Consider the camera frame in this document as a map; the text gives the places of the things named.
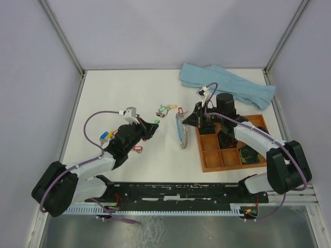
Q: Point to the rolled blue-yellow tie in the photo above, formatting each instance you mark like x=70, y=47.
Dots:
x=248, y=155

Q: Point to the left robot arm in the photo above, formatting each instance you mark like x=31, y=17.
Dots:
x=62, y=185

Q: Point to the rolled dark tie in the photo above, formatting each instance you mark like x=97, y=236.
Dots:
x=208, y=129

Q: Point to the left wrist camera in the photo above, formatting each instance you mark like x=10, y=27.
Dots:
x=130, y=115

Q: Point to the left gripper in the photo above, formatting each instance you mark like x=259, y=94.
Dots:
x=149, y=129

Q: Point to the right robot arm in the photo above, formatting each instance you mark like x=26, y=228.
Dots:
x=286, y=166

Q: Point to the wooden compartment tray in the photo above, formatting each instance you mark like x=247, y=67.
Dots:
x=214, y=159

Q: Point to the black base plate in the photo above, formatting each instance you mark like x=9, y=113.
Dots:
x=216, y=193

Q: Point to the green yellow tag key bunch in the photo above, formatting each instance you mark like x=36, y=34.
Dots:
x=164, y=110

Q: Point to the light blue cloth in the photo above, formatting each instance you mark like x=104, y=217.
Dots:
x=243, y=90

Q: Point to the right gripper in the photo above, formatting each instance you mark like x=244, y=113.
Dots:
x=196, y=118

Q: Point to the coloured tag key bunch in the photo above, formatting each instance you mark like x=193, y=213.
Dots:
x=105, y=137

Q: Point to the rolled orange-dotted tie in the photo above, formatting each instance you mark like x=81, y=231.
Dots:
x=226, y=141

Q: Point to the large keyring holder blue handle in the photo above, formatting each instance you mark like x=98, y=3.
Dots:
x=181, y=130

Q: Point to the grey cable duct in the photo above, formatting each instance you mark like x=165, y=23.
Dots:
x=94, y=209

